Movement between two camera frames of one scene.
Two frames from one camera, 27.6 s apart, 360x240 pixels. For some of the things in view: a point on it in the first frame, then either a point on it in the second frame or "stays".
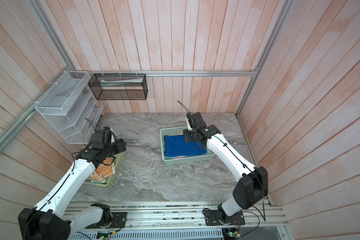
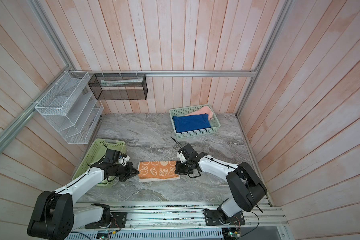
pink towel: [178, 157] -> [205, 110]
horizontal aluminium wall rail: [236, 72] stays
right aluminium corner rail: [284, 13] stays
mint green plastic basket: [178, 131] -> [193, 120]
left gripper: [121, 145] -> [130, 173]
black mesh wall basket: [119, 86] stays
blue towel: [175, 145] -> [184, 123]
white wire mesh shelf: [69, 108] stays
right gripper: [186, 133] -> [178, 169]
